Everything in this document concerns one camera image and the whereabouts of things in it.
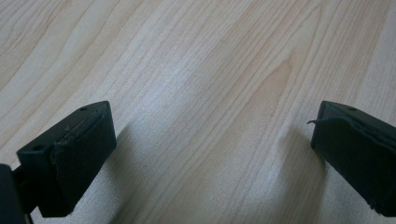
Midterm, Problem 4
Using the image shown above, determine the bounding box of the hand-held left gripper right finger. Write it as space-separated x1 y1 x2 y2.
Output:
307 100 396 217

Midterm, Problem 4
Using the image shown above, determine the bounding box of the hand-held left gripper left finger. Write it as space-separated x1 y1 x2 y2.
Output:
16 100 118 218

